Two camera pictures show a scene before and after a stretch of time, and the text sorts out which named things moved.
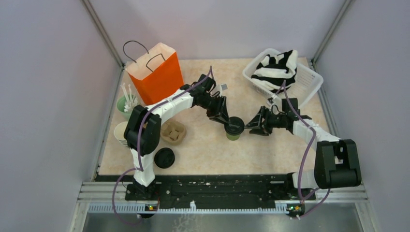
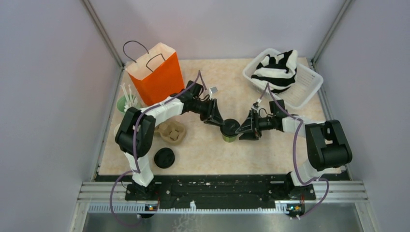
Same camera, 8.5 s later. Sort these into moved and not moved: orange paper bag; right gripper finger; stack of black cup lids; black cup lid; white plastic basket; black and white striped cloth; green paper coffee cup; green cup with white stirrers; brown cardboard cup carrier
Moved: black cup lid; green paper coffee cup; right gripper finger
Not moved: black and white striped cloth; green cup with white stirrers; orange paper bag; stack of black cup lids; white plastic basket; brown cardboard cup carrier
